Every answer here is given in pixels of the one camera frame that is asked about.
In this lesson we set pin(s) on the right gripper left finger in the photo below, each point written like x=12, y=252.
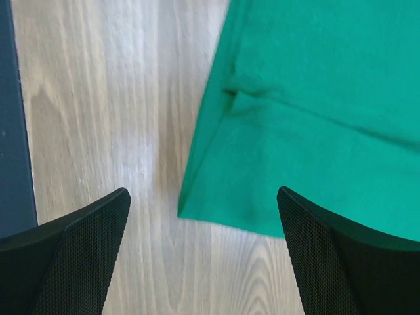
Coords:
x=65, y=266

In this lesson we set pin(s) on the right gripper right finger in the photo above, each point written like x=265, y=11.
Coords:
x=343, y=267

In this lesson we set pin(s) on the green t shirt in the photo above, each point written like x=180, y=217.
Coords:
x=319, y=96

